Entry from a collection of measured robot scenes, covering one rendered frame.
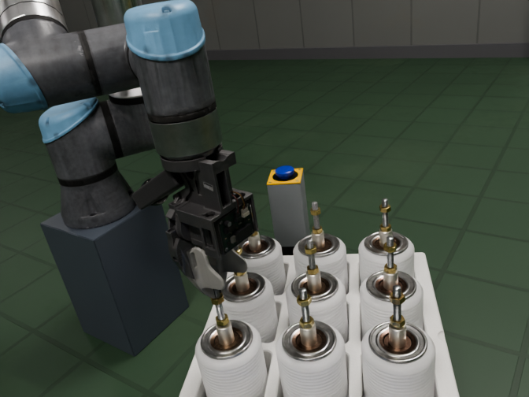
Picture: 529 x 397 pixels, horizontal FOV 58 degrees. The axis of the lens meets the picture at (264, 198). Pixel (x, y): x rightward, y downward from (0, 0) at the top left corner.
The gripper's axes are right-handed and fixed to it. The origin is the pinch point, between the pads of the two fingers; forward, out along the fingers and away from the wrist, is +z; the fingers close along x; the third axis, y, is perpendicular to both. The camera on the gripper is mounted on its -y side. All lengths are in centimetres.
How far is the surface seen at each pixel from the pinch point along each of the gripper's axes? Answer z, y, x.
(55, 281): 35, -80, 8
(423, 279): 16.7, 15.0, 34.6
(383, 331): 9.4, 18.7, 12.6
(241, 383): 13.6, 4.7, -2.3
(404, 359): 9.2, 23.2, 9.3
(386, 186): 35, -24, 97
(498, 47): 29, -41, 275
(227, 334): 7.7, 1.7, -0.4
